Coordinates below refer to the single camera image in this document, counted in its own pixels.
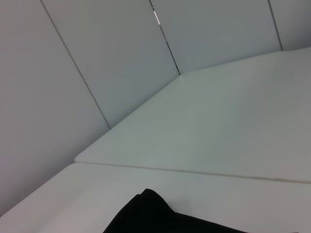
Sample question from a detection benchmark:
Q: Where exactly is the black t-shirt with white print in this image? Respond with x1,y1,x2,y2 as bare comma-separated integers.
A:
103,188,311,233

